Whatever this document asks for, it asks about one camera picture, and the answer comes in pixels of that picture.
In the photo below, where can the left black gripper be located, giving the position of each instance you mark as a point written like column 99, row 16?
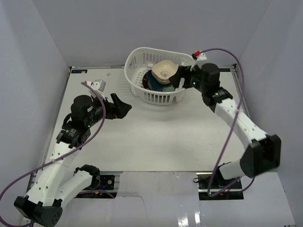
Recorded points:
column 111, row 109

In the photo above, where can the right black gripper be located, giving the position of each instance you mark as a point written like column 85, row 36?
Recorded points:
column 184, row 72

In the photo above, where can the light teal rectangular divided plate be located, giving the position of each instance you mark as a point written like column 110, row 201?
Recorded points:
column 168, row 88

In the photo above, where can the cream square panda plate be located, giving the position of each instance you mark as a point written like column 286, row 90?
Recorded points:
column 163, row 70

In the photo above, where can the dark blue leaf-shaped plate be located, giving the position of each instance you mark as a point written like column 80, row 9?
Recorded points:
column 155, row 85

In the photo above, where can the round black-rimmed plate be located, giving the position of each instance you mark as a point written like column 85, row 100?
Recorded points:
column 146, row 83

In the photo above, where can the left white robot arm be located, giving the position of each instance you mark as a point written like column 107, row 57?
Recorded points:
column 44, row 202

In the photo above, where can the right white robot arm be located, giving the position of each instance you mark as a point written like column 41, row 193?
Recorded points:
column 262, row 151

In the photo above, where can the white plastic dish bin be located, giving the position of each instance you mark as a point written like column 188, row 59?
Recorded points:
column 140, row 61

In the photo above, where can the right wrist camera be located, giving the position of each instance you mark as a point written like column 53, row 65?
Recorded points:
column 201, row 58

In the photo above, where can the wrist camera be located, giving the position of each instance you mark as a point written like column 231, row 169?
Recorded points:
column 98, row 85
column 201, row 58

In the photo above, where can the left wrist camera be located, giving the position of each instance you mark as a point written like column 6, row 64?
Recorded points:
column 98, row 85

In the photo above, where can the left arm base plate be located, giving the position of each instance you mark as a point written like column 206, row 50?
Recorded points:
column 102, row 187

